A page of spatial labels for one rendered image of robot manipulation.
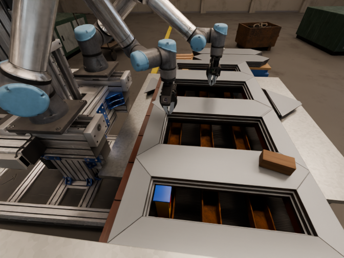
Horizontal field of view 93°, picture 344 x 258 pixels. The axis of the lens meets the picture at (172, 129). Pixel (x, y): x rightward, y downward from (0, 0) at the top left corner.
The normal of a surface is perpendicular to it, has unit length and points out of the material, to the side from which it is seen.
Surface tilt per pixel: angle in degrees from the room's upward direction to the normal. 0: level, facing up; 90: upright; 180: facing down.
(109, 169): 0
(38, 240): 0
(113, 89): 90
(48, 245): 0
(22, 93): 97
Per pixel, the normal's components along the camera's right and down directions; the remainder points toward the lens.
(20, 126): -0.01, -0.73
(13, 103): 0.46, 0.67
